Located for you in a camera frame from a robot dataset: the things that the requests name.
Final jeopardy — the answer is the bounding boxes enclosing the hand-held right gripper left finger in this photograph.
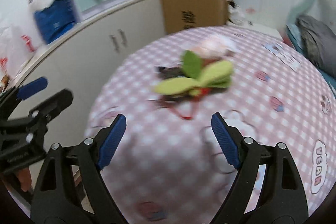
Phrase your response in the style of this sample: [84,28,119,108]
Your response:
[30,113,127,224]

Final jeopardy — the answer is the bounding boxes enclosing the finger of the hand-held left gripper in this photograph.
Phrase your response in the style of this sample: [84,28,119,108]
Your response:
[0,76,49,115]
[8,89,74,135]

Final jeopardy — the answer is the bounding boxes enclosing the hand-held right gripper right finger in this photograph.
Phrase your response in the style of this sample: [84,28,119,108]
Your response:
[211,112,309,224]

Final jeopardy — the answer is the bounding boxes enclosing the person's left hand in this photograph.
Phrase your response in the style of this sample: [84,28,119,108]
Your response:
[16,168,32,193]

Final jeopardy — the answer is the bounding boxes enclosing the white bag with red print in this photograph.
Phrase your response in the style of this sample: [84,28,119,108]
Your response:
[0,25,36,84]

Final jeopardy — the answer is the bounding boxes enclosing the pink checked tablecloth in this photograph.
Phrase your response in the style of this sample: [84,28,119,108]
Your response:
[84,26,336,224]

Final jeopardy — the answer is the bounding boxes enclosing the white cabinet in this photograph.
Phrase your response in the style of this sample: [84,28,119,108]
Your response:
[5,0,168,214]

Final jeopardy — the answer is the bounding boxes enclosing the green felt leaves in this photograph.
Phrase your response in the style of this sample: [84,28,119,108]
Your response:
[154,50,235,96]

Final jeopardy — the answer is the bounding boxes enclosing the white and blue plastic bag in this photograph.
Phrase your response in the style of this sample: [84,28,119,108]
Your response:
[24,0,82,45]

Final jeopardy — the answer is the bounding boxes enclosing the dark wrapper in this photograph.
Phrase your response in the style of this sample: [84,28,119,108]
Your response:
[154,66,191,81]

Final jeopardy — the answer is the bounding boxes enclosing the pink white crumpled wrapper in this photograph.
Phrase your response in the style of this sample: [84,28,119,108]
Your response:
[191,35,237,60]

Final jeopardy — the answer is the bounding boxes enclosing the grey pillow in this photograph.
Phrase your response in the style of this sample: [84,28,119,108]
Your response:
[297,15,336,73]

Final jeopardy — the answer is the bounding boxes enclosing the brown cardboard box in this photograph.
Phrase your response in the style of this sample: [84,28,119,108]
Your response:
[160,0,229,35]

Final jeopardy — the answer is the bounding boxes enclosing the red string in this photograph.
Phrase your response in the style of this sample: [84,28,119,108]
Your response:
[167,88,209,120]

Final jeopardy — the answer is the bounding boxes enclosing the metal cabinet handle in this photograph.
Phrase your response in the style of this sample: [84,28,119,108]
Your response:
[109,34,120,53]
[118,29,129,48]

